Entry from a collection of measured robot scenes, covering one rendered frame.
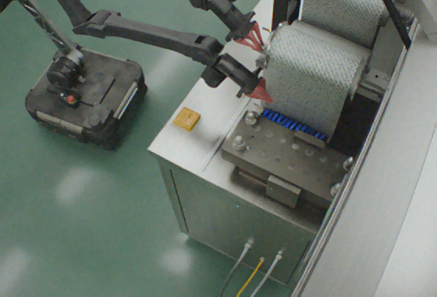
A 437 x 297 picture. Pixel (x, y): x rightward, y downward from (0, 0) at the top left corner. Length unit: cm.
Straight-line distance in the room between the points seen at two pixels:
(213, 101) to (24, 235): 142
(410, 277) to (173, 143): 95
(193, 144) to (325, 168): 45
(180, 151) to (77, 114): 112
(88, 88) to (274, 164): 149
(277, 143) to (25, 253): 162
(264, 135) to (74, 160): 151
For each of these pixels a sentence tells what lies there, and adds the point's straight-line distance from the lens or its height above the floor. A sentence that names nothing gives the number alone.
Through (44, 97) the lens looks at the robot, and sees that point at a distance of 264.
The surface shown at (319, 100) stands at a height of 117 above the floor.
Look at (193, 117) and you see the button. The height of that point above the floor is 92.
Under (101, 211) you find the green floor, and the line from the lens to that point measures 244.
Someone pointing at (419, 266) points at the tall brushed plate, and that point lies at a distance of 82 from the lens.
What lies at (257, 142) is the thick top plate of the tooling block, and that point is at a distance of 133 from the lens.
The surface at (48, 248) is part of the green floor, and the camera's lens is 246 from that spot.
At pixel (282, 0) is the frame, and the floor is 117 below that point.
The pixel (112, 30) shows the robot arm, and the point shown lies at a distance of 144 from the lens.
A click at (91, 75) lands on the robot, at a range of 260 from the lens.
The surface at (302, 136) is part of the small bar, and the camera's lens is 133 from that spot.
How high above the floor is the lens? 218
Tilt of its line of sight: 59 degrees down
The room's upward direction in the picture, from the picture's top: 3 degrees counter-clockwise
